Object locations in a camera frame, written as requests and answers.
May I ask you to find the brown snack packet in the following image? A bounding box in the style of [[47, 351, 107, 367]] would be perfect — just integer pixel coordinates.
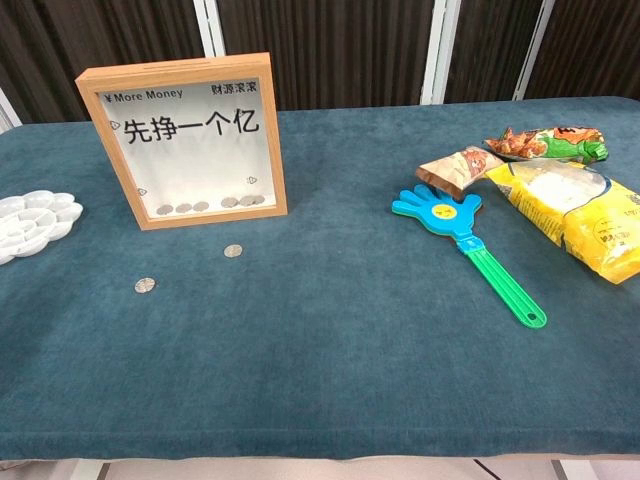
[[415, 145, 505, 198]]

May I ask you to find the yellow snack bag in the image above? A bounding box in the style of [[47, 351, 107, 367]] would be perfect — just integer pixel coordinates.
[[484, 159, 640, 286]]

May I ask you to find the wooden frame coin bank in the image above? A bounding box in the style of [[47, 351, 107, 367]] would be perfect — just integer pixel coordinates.
[[74, 51, 290, 232]]

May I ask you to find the white flower paint palette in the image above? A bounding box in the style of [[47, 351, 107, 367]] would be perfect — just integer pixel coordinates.
[[0, 190, 84, 266]]

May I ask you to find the blue table cloth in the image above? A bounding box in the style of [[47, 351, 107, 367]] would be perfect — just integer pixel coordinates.
[[0, 95, 640, 461]]

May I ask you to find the orange green snack bag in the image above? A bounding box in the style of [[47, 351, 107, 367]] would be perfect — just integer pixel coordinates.
[[482, 125, 611, 164]]

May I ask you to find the white partition post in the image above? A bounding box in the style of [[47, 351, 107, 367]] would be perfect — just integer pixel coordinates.
[[509, 0, 557, 101], [419, 0, 462, 105], [192, 0, 226, 57], [0, 87, 24, 135]]

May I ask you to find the blue hand clapper toy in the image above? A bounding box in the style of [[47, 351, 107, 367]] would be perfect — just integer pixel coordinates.
[[391, 183, 548, 330]]

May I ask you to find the dark slatted partition panel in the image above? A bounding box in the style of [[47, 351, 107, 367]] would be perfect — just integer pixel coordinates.
[[0, 0, 211, 124], [444, 0, 544, 104], [524, 0, 640, 101], [217, 0, 444, 111]]

